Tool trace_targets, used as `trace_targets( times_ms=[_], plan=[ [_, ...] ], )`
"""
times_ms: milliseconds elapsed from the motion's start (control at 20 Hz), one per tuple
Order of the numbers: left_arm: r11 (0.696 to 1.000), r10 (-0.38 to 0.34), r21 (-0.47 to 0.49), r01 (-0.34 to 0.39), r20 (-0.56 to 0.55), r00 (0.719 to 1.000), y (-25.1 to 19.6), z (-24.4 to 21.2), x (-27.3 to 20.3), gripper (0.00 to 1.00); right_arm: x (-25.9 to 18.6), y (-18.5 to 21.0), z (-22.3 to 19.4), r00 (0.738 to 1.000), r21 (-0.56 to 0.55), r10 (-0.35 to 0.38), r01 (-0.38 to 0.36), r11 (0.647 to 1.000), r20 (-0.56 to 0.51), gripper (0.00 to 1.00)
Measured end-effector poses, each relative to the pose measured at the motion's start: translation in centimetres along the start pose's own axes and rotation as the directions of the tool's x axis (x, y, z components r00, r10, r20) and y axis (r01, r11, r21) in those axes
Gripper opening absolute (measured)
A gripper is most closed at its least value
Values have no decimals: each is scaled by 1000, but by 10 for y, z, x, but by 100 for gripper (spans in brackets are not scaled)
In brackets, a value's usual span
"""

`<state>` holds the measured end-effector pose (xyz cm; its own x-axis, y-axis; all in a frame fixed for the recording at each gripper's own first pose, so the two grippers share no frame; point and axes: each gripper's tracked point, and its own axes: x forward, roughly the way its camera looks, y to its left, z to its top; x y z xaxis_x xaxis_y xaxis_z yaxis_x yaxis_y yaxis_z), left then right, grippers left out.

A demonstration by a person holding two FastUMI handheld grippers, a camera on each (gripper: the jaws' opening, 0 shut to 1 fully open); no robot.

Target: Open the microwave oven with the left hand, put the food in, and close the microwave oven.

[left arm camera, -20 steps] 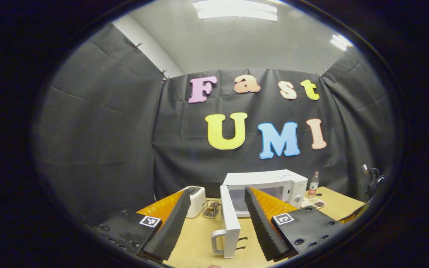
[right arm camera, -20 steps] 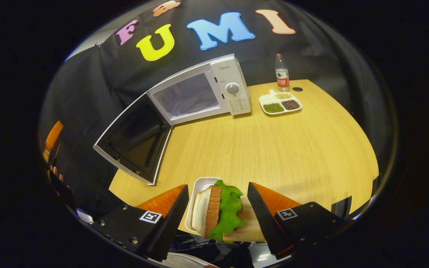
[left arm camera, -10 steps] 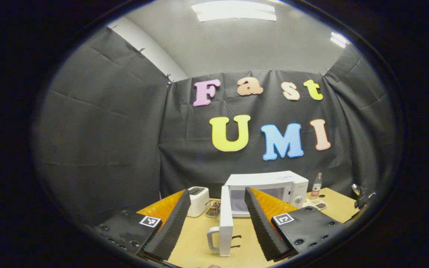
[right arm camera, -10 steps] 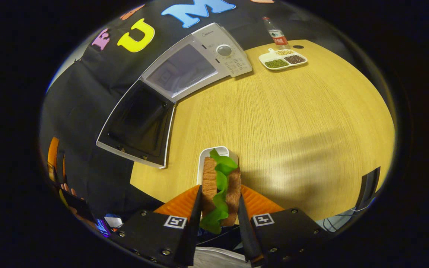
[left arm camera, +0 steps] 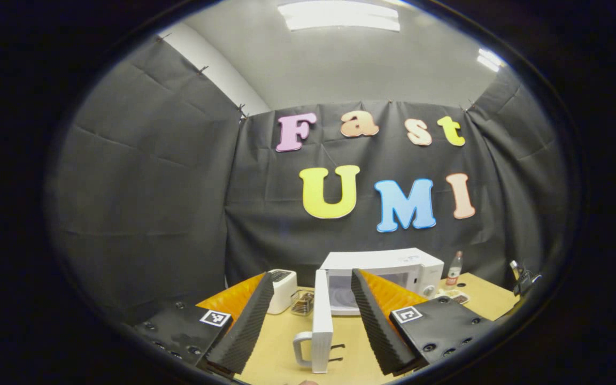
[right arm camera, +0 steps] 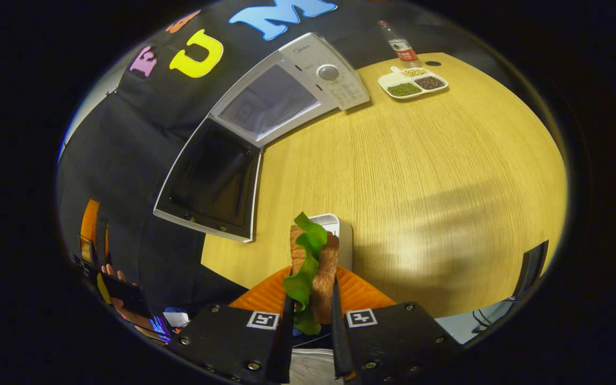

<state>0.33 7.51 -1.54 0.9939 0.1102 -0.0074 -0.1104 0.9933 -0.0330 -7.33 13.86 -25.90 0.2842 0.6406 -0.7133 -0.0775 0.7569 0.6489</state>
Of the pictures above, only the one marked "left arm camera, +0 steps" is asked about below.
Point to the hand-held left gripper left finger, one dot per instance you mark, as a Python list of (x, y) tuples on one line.
[(244, 326)]

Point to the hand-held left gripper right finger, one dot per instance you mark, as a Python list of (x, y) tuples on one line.
[(377, 326)]

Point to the white microwave oven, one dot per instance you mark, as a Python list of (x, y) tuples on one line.
[(383, 259)]

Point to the white divided plate of beans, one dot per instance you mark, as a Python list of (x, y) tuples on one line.
[(455, 295)]

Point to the white toaster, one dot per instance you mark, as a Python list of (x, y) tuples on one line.
[(284, 291)]

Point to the small clear glass container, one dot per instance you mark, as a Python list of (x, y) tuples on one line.
[(302, 303)]

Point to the clear water bottle red label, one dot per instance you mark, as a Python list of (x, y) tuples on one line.
[(453, 275)]

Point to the black backdrop cloth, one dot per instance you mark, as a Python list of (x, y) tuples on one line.
[(153, 187)]

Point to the small ceiling light panel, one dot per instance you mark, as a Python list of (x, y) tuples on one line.
[(490, 60)]

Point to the large ceiling light panel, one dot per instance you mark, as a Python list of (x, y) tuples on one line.
[(340, 15)]

